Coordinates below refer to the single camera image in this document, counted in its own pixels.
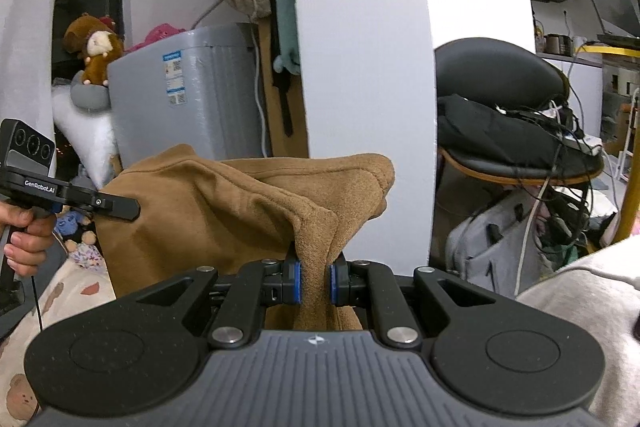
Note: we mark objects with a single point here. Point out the grey plush cushion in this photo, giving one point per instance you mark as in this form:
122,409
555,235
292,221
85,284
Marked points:
90,94

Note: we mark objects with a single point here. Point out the teddy bear in blue shirt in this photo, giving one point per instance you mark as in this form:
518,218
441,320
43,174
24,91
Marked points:
75,229

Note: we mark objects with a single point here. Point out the black chair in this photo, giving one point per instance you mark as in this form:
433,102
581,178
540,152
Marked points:
495,67

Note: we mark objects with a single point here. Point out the metal kettle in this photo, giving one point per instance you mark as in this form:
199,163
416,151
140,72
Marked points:
554,43

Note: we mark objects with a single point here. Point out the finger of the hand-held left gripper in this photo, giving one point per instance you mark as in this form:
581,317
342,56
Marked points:
117,208

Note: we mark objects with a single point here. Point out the black jacket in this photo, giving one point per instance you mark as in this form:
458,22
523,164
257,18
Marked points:
500,132

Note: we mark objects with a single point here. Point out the white cup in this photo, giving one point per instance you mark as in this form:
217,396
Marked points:
579,44

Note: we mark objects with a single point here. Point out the brown plush hamster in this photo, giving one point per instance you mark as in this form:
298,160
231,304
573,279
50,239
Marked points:
97,47

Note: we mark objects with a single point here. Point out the person's left hand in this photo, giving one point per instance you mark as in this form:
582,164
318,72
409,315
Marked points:
30,237

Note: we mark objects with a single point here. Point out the grey washing machine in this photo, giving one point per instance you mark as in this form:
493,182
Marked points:
200,107

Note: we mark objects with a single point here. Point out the colourful patterned cloth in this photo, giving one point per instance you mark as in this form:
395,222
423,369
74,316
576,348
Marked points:
87,257

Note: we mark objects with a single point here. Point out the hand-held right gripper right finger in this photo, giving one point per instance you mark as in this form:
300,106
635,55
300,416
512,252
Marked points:
334,282

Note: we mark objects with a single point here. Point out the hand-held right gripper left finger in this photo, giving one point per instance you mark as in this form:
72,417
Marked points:
296,282

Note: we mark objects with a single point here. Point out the grey backpack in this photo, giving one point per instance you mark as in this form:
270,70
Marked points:
490,247

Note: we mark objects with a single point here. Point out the brown printed t-shirt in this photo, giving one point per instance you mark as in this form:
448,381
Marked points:
210,217

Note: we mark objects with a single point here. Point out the clear plastic bags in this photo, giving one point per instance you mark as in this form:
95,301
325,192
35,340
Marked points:
80,137

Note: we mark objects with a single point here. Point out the person's grey trousers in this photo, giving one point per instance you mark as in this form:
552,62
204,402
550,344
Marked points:
590,307

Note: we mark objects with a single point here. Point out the bear print bed sheet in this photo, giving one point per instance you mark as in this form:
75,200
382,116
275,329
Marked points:
65,297

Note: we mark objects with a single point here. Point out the pink cloth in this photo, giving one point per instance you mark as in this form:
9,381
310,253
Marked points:
160,36

